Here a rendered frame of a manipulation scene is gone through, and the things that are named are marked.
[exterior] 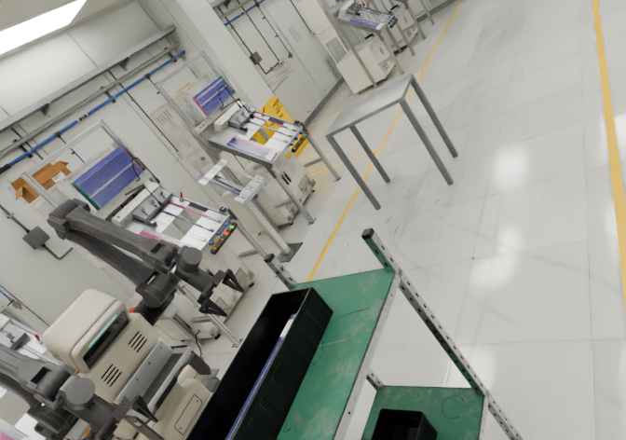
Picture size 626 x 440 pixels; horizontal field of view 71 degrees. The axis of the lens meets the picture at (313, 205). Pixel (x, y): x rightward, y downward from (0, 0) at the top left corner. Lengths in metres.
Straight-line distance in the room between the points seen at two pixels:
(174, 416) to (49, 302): 3.47
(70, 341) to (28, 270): 3.55
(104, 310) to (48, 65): 4.50
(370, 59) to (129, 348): 6.29
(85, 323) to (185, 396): 0.45
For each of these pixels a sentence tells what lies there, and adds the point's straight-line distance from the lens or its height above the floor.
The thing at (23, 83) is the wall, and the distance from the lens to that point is 5.60.
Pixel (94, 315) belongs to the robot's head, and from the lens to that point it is 1.51.
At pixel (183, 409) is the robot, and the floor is 0.87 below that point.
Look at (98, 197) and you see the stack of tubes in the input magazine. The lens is 3.69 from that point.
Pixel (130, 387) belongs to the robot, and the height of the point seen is 1.09.
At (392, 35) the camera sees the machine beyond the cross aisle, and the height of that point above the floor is 0.32.
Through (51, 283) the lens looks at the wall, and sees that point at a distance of 5.05.
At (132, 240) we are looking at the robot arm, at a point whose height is 1.43.
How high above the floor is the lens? 1.67
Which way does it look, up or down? 21 degrees down
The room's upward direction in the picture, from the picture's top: 37 degrees counter-clockwise
